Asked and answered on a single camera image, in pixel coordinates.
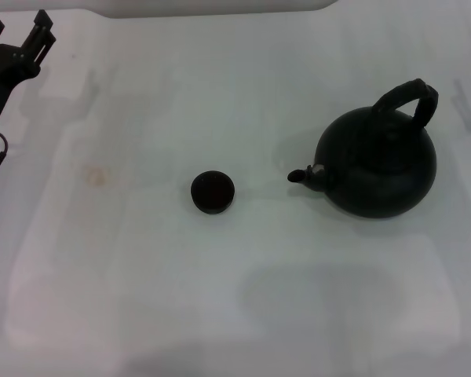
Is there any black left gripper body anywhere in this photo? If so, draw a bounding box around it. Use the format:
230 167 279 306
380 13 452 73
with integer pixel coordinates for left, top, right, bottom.
0 42 43 131

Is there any small black teacup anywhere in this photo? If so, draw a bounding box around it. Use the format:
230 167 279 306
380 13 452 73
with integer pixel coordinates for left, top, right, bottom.
189 170 236 216

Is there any black round teapot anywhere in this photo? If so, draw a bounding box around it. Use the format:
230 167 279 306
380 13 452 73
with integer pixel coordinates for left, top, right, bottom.
287 77 440 220

